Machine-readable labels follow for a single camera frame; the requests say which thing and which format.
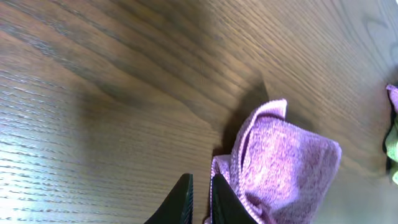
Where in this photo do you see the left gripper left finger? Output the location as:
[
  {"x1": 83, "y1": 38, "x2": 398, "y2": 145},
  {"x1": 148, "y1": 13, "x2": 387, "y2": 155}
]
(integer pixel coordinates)
[{"x1": 145, "y1": 173, "x2": 193, "y2": 224}]

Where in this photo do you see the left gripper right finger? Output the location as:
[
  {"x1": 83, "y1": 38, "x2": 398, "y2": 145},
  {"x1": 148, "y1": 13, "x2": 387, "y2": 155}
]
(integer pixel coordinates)
[{"x1": 211, "y1": 174, "x2": 257, "y2": 224}]

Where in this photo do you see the purple cloth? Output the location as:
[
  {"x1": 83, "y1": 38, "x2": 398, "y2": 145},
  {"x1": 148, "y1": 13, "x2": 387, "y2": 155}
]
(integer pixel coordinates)
[
  {"x1": 386, "y1": 84, "x2": 398, "y2": 113},
  {"x1": 211, "y1": 99, "x2": 342, "y2": 223}
]

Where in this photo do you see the crumpled green cloth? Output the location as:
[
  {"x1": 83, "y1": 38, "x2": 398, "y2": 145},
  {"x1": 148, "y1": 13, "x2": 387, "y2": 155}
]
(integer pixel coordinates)
[{"x1": 385, "y1": 118, "x2": 397, "y2": 184}]

